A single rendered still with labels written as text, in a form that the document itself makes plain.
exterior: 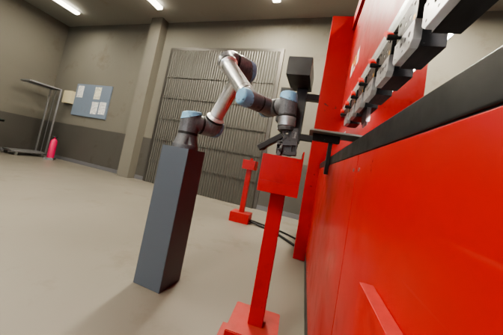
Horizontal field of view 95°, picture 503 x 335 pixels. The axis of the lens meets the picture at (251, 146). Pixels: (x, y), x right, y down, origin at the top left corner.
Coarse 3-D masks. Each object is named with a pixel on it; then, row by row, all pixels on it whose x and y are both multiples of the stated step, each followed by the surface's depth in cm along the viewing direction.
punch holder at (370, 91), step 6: (378, 60) 103; (372, 72) 108; (372, 78) 106; (372, 84) 102; (366, 90) 113; (372, 90) 102; (378, 90) 102; (384, 90) 101; (390, 90) 101; (366, 96) 110; (372, 96) 106; (378, 96) 104; (384, 96) 103; (390, 96) 102; (372, 102) 113; (378, 102) 112
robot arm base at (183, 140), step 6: (180, 132) 133; (186, 132) 133; (192, 132) 134; (180, 138) 132; (186, 138) 132; (192, 138) 134; (174, 144) 132; (180, 144) 130; (186, 144) 131; (192, 144) 133
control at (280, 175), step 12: (264, 156) 92; (276, 156) 91; (264, 168) 92; (276, 168) 91; (288, 168) 90; (300, 168) 89; (264, 180) 91; (276, 180) 90; (288, 180) 89; (276, 192) 90; (288, 192) 89
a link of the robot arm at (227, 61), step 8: (224, 56) 114; (232, 56) 115; (224, 64) 113; (232, 64) 110; (224, 72) 115; (232, 72) 106; (240, 72) 106; (232, 80) 104; (240, 80) 101; (240, 88) 94; (248, 88) 94; (240, 96) 93; (248, 96) 92; (256, 96) 95; (264, 96) 99; (240, 104) 94; (248, 104) 94; (256, 104) 96; (264, 104) 98
